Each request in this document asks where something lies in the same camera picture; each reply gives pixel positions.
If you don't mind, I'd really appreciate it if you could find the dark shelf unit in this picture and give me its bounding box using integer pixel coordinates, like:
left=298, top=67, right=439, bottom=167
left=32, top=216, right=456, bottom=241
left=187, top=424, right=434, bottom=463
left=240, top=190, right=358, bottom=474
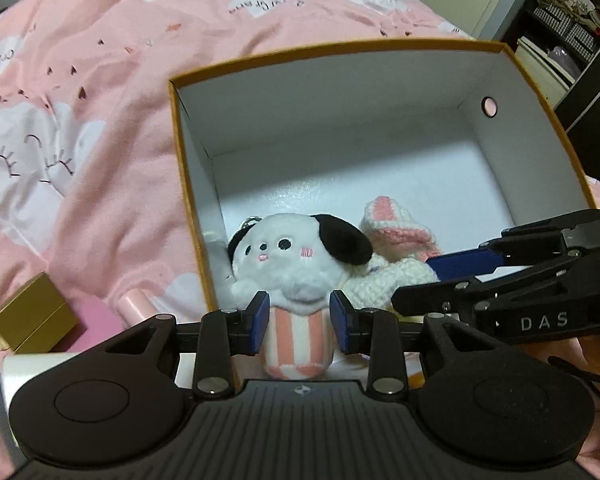
left=500, top=0, right=600, bottom=131

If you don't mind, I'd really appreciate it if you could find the cream cabinet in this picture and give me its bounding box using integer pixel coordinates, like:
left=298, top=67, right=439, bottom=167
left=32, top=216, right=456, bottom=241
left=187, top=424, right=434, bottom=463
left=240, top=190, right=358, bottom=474
left=515, top=35, right=576, bottom=106

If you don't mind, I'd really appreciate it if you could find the pink printed blanket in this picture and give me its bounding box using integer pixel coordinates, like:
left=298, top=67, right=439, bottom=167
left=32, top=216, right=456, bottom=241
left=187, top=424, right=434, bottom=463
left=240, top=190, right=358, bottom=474
left=0, top=0, right=600, bottom=480

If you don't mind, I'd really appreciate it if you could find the white pink crochet bunny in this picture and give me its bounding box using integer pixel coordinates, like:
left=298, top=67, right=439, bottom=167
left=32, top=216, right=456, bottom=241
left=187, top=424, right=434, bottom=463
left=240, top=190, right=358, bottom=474
left=342, top=195, right=443, bottom=311

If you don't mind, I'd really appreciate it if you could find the white dog plush striped cup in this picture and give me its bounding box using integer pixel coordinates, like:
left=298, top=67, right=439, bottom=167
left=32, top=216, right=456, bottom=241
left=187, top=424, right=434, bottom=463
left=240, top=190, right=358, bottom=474
left=227, top=212, right=373, bottom=380

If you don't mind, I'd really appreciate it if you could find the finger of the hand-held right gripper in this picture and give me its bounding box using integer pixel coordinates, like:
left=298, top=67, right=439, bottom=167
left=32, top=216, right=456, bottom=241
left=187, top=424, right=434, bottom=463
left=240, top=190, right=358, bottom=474
left=391, top=252, right=588, bottom=328
left=426, top=207, right=600, bottom=281

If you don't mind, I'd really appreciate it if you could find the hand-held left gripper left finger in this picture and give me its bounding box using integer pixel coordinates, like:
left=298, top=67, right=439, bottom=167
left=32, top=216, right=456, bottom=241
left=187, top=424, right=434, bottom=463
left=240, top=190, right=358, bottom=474
left=99, top=291, right=272, bottom=401

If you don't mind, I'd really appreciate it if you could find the orange cardboard box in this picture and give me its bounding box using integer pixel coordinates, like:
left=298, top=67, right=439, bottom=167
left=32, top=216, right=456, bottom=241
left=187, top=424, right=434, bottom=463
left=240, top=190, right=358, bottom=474
left=168, top=39, right=597, bottom=391

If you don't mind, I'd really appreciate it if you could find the black cable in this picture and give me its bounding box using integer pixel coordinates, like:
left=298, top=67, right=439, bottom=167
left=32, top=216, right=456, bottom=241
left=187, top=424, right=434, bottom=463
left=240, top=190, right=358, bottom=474
left=549, top=356, right=600, bottom=423

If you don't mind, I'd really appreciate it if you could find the pink tube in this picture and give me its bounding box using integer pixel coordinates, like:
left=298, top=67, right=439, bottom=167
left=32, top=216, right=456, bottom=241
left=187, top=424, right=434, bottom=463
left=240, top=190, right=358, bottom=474
left=120, top=287, right=157, bottom=322

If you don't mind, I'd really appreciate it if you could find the houndstooth storage box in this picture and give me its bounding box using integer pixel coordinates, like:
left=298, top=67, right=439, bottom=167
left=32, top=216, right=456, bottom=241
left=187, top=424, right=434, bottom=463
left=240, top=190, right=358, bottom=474
left=535, top=5, right=598, bottom=58

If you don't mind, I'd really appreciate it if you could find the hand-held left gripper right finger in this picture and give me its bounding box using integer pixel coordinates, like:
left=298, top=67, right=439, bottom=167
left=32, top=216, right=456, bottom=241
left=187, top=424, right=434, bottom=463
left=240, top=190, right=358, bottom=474
left=330, top=290, right=503, bottom=401

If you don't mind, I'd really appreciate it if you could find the pink case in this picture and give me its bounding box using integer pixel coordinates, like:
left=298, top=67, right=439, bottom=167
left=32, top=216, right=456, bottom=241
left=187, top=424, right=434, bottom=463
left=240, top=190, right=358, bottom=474
left=55, top=300, right=131, bottom=352

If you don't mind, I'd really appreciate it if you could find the beige fabric bundle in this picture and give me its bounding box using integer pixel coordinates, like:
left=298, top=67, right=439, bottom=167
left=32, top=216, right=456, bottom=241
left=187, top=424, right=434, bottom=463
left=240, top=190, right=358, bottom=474
left=537, top=0, right=600, bottom=21

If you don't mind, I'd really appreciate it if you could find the pale purple bag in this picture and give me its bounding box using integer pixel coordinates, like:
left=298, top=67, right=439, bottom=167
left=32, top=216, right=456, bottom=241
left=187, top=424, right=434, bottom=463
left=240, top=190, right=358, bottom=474
left=547, top=45, right=581, bottom=76

